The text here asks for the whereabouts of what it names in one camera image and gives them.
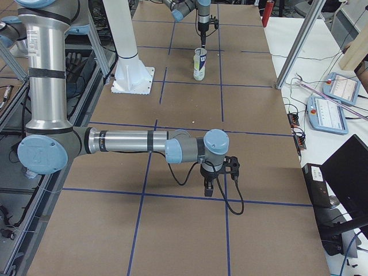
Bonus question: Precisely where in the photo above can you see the brown paper table cover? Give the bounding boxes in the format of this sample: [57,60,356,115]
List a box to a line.
[28,2,329,275]

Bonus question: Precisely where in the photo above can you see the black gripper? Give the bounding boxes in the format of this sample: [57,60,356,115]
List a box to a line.
[197,21,209,48]
[200,162,227,197]

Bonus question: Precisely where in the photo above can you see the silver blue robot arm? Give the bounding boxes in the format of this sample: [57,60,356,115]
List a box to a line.
[163,0,211,48]
[15,1,231,197]

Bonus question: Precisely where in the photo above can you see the wooden block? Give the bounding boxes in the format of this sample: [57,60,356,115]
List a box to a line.
[339,25,368,71]

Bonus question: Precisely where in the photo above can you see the black orange connector strip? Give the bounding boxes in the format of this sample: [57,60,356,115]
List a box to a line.
[287,113,306,152]

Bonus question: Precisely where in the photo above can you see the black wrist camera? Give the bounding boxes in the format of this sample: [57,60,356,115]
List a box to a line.
[209,14,219,30]
[223,156,240,181]

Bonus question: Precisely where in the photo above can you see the white pedestal column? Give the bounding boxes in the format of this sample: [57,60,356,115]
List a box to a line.
[103,0,155,95]

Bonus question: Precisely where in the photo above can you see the teach pendant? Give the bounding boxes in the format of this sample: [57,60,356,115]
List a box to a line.
[323,72,361,106]
[307,95,348,135]

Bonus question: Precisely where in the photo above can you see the red cylinder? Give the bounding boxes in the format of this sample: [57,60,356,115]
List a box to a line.
[262,0,274,28]

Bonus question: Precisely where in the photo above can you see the black computer box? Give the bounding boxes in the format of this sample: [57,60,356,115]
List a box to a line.
[302,163,340,209]

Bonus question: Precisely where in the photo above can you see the aluminium frame post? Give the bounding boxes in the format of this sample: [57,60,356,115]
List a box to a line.
[275,0,326,90]

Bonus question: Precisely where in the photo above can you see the black monitor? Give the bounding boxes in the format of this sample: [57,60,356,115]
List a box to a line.
[321,134,367,217]

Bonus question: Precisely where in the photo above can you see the clear Wilson tennis ball can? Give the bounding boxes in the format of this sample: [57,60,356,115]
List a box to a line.
[193,48,207,81]

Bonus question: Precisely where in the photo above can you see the far teach pendant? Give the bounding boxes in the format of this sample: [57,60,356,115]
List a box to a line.
[323,72,361,106]

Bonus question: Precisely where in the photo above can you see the near teach pendant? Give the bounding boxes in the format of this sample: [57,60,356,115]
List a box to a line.
[307,95,348,135]

